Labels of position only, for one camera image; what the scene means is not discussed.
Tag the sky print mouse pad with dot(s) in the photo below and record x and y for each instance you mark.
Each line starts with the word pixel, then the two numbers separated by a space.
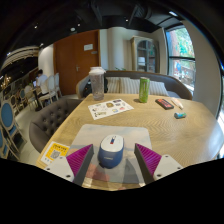
pixel 133 136

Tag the group of dining chairs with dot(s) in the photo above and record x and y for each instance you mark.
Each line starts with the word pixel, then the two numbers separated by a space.
pixel 8 116

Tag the green drink can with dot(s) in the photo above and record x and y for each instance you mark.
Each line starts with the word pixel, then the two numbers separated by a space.
pixel 144 90

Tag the cream white tube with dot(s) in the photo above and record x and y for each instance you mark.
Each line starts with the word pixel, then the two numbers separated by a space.
pixel 177 103

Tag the small teal box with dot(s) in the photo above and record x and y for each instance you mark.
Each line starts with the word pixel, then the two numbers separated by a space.
pixel 180 115

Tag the black backpack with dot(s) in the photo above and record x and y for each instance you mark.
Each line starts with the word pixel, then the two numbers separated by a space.
pixel 86 89

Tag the black box with red print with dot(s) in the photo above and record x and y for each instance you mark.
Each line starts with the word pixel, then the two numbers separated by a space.
pixel 164 104

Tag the white sticker sheet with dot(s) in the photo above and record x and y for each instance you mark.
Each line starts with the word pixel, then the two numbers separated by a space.
pixel 110 109

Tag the clear shaker bottle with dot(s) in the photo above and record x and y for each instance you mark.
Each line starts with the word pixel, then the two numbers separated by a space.
pixel 97 85

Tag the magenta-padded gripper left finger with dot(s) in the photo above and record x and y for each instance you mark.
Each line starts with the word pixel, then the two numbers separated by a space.
pixel 59 168

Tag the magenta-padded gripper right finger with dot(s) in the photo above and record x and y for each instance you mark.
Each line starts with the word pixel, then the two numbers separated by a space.
pixel 166 166

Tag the grey tufted armchair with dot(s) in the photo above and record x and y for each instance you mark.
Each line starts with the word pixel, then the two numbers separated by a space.
pixel 50 121

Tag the person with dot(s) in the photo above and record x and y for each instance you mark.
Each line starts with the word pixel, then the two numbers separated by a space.
pixel 41 81

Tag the blue and white computer mouse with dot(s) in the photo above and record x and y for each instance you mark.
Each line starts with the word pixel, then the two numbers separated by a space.
pixel 111 151

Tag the black framed window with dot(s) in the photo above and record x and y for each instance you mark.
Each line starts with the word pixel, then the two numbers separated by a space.
pixel 181 56

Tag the glass door cabinet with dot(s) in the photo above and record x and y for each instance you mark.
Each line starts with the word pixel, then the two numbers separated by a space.
pixel 145 55

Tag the yellow square table sticker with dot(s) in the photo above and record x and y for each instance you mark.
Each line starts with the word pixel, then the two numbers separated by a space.
pixel 55 152

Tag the striped cushion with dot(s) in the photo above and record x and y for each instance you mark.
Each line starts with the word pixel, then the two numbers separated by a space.
pixel 128 85
pixel 158 88

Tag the grey curved sofa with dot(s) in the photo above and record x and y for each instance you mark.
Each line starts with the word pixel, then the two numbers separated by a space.
pixel 176 85

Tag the brown wooden door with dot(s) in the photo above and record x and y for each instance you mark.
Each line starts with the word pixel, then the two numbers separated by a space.
pixel 73 63

